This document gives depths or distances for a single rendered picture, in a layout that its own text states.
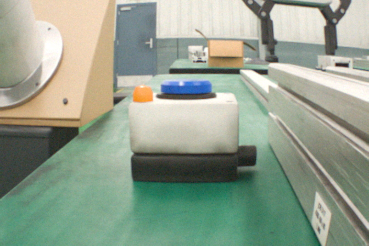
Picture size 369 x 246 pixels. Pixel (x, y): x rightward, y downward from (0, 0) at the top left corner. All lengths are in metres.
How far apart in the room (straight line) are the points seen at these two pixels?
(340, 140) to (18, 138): 0.52
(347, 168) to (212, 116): 0.19
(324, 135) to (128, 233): 0.12
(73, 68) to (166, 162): 0.36
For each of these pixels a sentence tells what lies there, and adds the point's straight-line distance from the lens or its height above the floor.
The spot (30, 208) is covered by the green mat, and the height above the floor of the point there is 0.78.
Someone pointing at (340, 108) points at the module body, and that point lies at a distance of 0.21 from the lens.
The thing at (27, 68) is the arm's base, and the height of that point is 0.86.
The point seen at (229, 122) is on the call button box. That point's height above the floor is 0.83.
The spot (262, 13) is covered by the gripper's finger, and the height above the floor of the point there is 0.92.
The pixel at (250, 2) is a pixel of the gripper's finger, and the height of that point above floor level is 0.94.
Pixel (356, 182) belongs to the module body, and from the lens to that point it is 0.18.
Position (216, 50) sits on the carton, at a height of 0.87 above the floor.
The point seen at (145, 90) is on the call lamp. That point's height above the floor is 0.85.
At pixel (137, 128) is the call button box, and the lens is 0.36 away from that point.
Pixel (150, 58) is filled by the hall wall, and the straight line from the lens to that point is 11.54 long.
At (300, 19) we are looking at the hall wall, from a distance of 11.89.
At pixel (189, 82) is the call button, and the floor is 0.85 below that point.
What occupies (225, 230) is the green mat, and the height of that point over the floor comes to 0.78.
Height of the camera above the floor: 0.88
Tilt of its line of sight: 7 degrees down
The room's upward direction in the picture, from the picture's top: straight up
